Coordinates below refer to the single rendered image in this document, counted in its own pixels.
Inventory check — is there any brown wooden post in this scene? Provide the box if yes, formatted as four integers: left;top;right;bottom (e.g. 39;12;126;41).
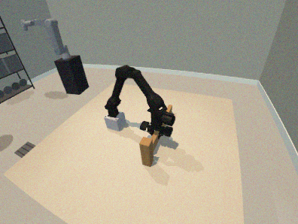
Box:
139;137;154;167

